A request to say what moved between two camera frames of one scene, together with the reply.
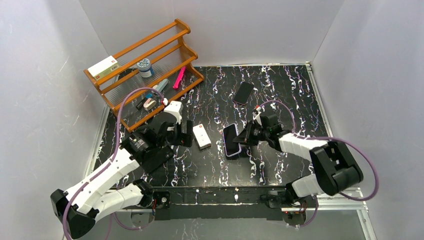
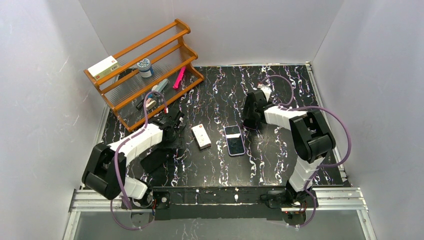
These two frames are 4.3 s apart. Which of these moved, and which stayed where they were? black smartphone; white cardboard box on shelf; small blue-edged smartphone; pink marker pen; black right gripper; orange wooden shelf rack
Moved: black right gripper; black smartphone
Stayed: pink marker pen; small blue-edged smartphone; white cardboard box on shelf; orange wooden shelf rack
